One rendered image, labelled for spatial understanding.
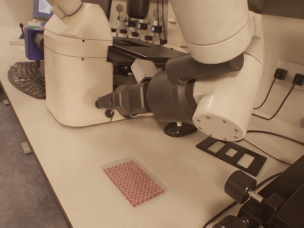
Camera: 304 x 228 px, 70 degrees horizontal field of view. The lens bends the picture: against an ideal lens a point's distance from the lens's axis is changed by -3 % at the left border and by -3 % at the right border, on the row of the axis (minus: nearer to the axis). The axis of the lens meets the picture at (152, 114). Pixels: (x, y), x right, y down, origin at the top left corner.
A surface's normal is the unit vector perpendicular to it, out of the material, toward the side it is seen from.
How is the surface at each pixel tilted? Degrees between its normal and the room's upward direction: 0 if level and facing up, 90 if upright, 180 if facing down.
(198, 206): 0
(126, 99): 65
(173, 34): 104
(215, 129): 131
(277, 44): 90
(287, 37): 90
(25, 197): 0
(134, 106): 85
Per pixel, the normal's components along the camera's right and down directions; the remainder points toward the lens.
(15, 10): 0.62, 0.39
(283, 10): -0.77, 0.14
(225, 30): 0.19, 0.72
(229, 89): -0.14, -0.48
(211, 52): -0.29, 0.83
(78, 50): 0.28, 0.42
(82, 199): 0.15, -0.91
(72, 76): 0.02, 0.41
